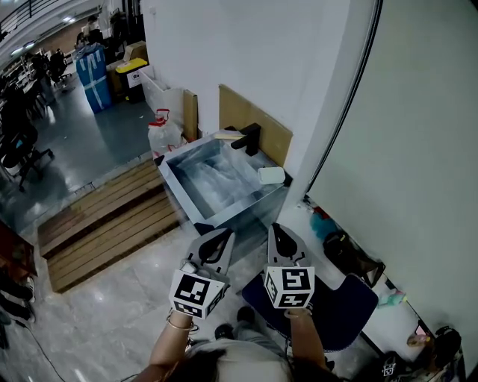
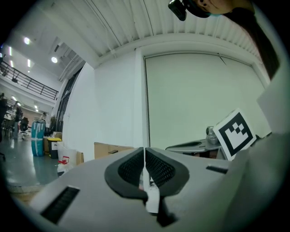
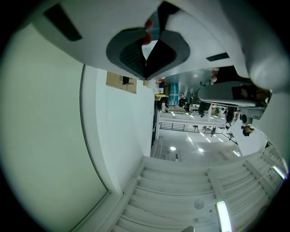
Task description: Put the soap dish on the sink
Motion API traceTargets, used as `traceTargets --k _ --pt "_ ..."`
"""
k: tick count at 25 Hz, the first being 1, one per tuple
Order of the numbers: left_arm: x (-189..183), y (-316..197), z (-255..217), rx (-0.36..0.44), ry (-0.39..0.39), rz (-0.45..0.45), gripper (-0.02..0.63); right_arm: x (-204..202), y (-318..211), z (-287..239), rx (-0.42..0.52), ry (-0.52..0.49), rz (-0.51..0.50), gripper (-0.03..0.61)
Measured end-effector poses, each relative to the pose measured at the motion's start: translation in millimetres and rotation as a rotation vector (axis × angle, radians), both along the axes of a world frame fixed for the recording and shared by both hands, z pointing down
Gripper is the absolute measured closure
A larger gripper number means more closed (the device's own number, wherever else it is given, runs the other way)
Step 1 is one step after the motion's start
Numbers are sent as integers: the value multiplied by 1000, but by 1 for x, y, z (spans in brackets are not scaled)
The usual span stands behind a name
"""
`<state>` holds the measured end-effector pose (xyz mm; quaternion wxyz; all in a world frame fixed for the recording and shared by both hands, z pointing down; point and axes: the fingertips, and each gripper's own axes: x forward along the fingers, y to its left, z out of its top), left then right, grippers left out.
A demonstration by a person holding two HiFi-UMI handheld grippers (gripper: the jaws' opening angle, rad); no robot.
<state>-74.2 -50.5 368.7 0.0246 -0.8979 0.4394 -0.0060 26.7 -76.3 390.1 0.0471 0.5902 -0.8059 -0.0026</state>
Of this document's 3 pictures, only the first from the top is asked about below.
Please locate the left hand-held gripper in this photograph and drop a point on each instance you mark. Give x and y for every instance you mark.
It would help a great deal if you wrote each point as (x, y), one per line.
(194, 294)

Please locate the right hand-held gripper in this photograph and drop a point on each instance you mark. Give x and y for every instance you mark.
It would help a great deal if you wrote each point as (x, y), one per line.
(289, 287)

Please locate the white rectangular tray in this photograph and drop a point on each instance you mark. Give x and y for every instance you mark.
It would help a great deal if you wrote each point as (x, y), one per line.
(271, 175)

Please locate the person's left forearm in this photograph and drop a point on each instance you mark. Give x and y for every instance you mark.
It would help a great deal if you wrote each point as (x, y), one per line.
(168, 347)

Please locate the person's right forearm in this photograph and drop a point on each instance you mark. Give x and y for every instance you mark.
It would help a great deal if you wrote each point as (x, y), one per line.
(306, 339)

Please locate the teal plastic bag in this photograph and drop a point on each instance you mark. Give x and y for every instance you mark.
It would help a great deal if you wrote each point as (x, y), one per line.
(321, 225)

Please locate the black backpack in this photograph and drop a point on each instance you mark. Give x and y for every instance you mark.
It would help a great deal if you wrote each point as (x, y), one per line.
(343, 253)

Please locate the thin wrist band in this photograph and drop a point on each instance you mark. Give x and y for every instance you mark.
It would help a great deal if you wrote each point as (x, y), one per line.
(297, 313)

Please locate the metal sink basin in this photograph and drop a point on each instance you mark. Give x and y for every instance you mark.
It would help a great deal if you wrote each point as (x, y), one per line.
(209, 175)

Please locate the person's right black shoe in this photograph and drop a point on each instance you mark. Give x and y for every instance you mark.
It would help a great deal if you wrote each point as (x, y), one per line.
(245, 314)

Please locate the person's black shoe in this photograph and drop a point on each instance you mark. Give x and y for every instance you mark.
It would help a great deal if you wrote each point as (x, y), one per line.
(245, 314)
(224, 331)

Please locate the navy blue chair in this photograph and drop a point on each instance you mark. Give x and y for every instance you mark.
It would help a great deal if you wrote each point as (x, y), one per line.
(343, 309)

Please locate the person's left black shoe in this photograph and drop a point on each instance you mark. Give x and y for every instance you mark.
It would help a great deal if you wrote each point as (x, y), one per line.
(224, 331)

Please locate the person's jeans legs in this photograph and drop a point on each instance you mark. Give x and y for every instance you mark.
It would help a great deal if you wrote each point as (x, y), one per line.
(257, 335)

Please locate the large cardboard panel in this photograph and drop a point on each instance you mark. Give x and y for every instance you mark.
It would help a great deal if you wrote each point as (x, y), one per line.
(272, 138)

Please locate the wooden slatted step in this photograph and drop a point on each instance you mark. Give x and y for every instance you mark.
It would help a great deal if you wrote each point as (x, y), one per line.
(108, 224)

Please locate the black faucet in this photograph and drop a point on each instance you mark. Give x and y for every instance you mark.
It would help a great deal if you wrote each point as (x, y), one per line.
(250, 140)

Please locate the green plastic bottle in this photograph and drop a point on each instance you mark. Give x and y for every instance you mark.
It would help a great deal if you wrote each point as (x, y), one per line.
(392, 299)

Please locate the person's white shirt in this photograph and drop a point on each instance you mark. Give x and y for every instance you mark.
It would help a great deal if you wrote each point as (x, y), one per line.
(254, 362)

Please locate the white low bench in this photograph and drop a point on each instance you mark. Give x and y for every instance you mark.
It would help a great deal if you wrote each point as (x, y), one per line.
(388, 328)

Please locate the narrow cardboard panel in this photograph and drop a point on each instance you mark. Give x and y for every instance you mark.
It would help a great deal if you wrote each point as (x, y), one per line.
(190, 115)

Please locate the white board panel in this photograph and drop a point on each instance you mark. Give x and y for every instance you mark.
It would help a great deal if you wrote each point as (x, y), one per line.
(160, 97)

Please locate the black bin yellow lid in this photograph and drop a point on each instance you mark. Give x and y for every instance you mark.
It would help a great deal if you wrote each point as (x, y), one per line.
(132, 82)

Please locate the brown wooden cabinet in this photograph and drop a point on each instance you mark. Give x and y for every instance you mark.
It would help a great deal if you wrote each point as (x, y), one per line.
(15, 250)

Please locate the blue wrapped bin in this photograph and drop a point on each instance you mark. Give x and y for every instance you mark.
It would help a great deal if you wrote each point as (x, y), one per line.
(95, 78)

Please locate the brown cardboard box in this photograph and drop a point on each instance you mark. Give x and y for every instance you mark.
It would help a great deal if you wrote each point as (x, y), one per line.
(136, 48)

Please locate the black office chair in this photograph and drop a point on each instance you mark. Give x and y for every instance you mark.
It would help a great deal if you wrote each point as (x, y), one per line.
(18, 149)

